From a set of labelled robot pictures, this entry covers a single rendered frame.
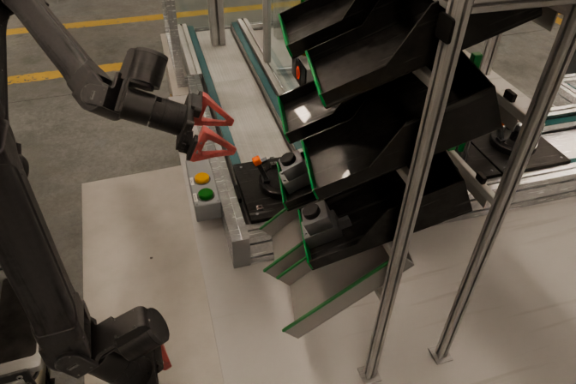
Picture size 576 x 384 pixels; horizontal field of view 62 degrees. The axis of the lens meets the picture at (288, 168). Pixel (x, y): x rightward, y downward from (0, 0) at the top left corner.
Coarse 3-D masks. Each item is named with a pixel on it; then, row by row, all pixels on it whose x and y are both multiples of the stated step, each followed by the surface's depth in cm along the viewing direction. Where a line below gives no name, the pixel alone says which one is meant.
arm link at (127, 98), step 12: (132, 84) 83; (144, 84) 82; (120, 96) 82; (132, 96) 80; (144, 96) 82; (120, 108) 80; (132, 108) 80; (144, 108) 81; (132, 120) 82; (144, 120) 82
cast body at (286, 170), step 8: (296, 152) 95; (280, 160) 93; (288, 160) 92; (296, 160) 93; (304, 160) 97; (288, 168) 92; (296, 168) 92; (304, 168) 93; (280, 176) 96; (288, 176) 93; (296, 176) 94; (304, 176) 94; (288, 184) 94; (296, 184) 95; (304, 184) 95; (288, 192) 96
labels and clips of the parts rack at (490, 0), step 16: (480, 0) 52; (496, 0) 53; (512, 0) 54; (528, 0) 55; (544, 0) 55; (560, 0) 55; (448, 16) 53; (544, 16) 64; (448, 32) 53; (512, 96) 71; (512, 128) 73; (464, 176) 88; (480, 176) 81
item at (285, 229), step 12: (276, 216) 111; (288, 216) 111; (264, 228) 113; (276, 228) 113; (288, 228) 112; (300, 228) 108; (276, 240) 113; (288, 240) 109; (300, 240) 106; (276, 252) 110; (288, 252) 100; (300, 252) 100; (276, 264) 102; (288, 264) 102; (276, 276) 104
